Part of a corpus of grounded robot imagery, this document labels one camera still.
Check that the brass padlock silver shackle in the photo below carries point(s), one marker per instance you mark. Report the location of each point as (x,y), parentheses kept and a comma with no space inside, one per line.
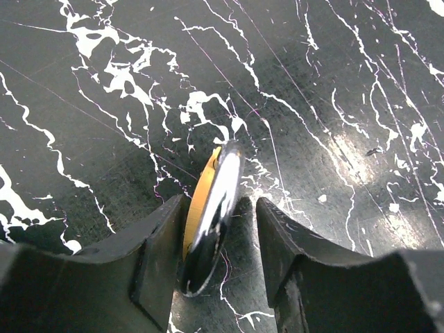
(209,216)

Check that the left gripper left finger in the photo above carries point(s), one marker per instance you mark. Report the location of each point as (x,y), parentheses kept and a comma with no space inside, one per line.
(123,283)

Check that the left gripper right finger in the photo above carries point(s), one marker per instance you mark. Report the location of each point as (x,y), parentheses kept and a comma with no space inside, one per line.
(315,285)

